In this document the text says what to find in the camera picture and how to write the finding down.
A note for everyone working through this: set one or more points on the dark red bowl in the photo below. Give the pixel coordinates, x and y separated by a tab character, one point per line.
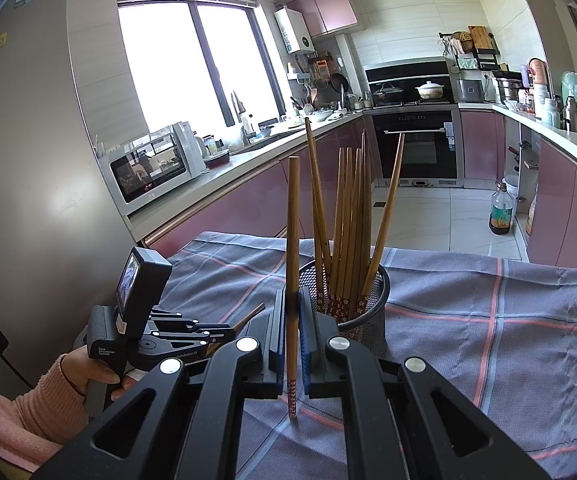
217	159

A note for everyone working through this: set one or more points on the steel thermos flask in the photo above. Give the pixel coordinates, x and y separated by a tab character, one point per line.
575	115

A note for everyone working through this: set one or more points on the grey refrigerator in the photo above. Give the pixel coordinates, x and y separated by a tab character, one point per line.
33	160

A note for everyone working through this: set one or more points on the single wooden chopstick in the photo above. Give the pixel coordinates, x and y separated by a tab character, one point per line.
293	220
248	317

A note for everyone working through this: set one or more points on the grey checked tablecloth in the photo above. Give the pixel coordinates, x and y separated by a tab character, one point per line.
468	310

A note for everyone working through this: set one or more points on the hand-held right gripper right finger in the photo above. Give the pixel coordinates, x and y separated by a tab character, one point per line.
311	345

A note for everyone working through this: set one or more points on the pink kettle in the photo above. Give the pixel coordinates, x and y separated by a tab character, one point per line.
538	72

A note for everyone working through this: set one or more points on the person's left hand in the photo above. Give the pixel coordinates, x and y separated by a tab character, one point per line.
76	370

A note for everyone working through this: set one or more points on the steel cooking pot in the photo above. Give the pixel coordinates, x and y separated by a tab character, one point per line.
509	89

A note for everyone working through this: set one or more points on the pink base cabinets below sink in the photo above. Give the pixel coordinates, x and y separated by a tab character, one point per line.
248	195

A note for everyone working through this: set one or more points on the white microwave oven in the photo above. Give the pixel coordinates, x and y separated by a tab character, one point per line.
138	175

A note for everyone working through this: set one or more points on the black mesh utensil holder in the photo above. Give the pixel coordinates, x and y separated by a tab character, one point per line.
368	325

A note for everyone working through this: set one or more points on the bunch of wooden chopsticks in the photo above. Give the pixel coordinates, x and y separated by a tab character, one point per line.
351	240

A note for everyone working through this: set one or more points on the pink base cabinet beside oven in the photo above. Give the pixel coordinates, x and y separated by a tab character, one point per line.
481	145

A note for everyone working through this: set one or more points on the kitchen sink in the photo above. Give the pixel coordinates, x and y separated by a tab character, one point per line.
268	140

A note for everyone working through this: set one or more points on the white casserole pot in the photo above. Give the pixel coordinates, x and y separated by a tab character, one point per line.
430	90

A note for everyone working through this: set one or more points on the black pot with glass lid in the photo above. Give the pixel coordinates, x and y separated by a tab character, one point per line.
387	94

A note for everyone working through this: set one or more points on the white wall water heater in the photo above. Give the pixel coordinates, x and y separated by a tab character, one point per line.
293	30

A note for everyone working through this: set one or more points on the person's left forearm pink sleeve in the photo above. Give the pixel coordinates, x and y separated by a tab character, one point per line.
18	420

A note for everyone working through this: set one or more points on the silver rice cooker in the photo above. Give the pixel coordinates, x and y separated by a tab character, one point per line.
469	91

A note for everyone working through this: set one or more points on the pink wall cabinets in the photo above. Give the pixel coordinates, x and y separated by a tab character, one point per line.
328	10

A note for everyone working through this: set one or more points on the white bowl by sink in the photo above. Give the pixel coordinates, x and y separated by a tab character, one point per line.
322	115

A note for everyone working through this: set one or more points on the large kitchen window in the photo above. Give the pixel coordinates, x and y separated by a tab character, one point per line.
168	70

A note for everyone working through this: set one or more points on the hanging black frying pan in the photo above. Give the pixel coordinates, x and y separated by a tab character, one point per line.
339	82

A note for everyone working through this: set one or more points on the black wall storage rack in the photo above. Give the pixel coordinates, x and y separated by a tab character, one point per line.
468	62

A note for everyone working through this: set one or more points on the pink curved base cabinets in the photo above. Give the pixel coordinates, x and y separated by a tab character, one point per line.
568	210

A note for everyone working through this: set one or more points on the black built-in oven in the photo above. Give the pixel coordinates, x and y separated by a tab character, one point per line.
428	155

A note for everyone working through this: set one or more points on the black range hood stove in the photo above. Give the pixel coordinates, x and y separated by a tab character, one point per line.
408	70

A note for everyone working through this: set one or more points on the wooden cutting board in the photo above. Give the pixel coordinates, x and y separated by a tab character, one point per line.
481	39

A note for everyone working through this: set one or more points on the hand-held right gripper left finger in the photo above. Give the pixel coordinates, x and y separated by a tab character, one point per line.
273	350

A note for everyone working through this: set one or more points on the cooking oil bottle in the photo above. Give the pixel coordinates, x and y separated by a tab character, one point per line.
501	215

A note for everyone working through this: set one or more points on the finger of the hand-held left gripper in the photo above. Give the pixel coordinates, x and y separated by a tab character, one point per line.
173	317
193	335

